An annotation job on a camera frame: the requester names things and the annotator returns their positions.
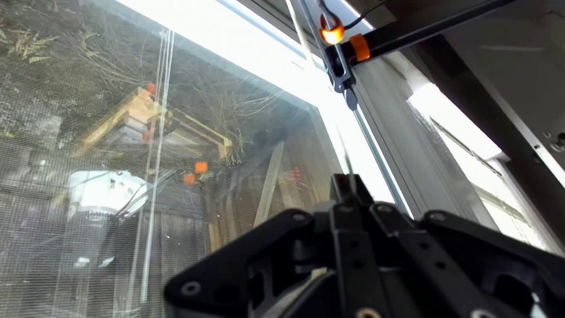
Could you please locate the white window frame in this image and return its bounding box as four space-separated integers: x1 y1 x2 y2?
118 0 563 254

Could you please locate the black camera tripod bar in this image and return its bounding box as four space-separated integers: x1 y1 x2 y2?
318 0 514 111

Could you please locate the white blind cord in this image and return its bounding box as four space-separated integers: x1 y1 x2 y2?
138 28 177 305

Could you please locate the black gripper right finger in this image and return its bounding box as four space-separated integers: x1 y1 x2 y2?
330 172 565 318

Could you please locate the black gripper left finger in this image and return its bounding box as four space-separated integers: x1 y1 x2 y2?
162 208 330 318

